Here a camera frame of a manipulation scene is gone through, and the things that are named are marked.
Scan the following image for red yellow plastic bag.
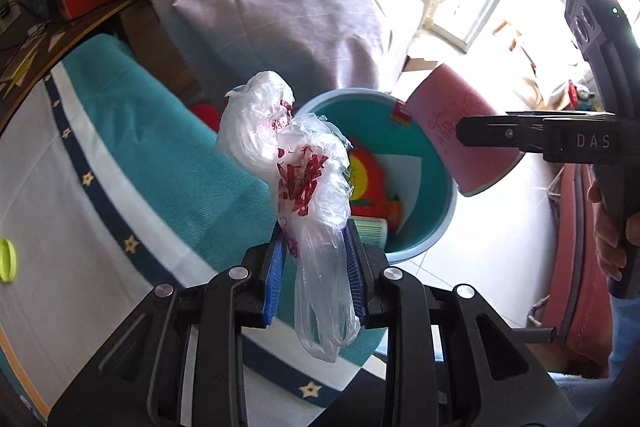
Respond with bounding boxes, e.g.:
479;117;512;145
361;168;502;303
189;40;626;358
349;144;402;232

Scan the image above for clear plastic bag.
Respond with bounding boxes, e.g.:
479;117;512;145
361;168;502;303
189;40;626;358
216;72;360;363

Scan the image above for pink paper cup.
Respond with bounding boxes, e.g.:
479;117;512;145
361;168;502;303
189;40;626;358
406;64;524;197

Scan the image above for lime green jar lid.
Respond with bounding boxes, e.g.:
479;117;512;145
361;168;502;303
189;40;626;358
0;239;17;284

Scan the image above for white jar green band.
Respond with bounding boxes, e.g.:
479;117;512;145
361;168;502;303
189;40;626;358
352;216;388;249

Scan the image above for white paper towel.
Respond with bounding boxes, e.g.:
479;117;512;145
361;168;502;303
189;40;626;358
374;154;422;232

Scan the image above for teal trash bin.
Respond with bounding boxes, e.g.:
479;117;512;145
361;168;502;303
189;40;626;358
298;88;457;262

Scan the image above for right hand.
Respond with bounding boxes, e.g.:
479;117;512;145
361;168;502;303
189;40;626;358
588;181;627;282

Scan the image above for striped teal grey tablecloth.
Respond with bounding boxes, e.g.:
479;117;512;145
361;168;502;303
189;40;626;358
0;32;392;427

